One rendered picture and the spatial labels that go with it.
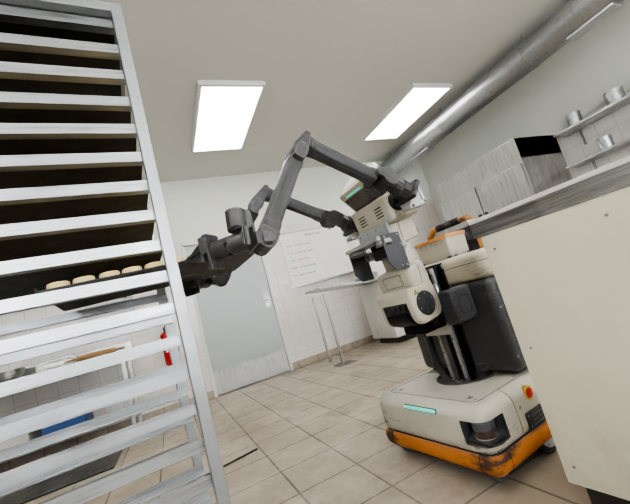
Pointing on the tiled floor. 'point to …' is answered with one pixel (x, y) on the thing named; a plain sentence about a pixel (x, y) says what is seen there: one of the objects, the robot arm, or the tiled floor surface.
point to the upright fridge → (503, 178)
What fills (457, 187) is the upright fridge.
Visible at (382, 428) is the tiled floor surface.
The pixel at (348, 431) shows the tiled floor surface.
